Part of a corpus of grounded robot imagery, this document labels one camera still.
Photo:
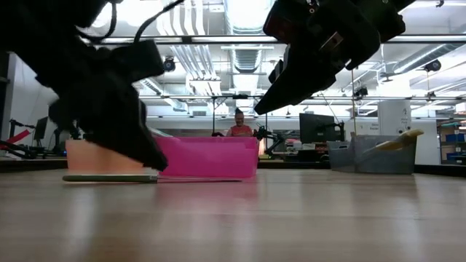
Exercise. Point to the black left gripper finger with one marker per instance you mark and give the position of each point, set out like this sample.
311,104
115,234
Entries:
116,131

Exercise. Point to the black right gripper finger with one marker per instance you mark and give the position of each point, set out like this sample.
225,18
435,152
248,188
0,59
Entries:
277,72
302,80

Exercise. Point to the pink-red plastic bin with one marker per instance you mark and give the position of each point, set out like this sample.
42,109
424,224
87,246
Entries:
211,156

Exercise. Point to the black background robot arm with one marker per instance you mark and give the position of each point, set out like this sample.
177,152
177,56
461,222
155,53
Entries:
271,136

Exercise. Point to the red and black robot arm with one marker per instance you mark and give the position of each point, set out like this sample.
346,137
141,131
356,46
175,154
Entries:
18,136

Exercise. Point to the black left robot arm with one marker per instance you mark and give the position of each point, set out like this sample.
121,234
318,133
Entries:
36,36

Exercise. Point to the orange plastic bin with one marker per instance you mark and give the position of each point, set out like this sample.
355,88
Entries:
83,160

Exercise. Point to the large black computer monitor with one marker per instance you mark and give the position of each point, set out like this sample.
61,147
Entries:
316,127

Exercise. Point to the thin vertical pole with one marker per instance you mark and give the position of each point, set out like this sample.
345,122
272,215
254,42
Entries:
352,102

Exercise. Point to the person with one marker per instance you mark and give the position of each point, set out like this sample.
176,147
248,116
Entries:
240,130

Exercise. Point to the small black monitor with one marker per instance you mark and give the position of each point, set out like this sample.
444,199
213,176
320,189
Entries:
40,127

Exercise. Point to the grey plastic bin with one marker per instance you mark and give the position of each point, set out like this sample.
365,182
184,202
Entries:
349,156

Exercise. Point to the white pillar with sign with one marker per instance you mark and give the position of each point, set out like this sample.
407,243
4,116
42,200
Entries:
395,116

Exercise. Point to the shelf with blue bins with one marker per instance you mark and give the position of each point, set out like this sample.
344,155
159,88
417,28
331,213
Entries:
455,138

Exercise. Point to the silver ventilation duct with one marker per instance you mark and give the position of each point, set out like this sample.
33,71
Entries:
247,60

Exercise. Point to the black metal workstation frame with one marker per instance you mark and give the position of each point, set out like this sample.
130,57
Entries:
240,97

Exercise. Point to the black round camera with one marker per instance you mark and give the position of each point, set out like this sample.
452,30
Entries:
360,91
433,66
169,65

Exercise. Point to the white air duct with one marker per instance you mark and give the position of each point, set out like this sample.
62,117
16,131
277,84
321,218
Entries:
174,103

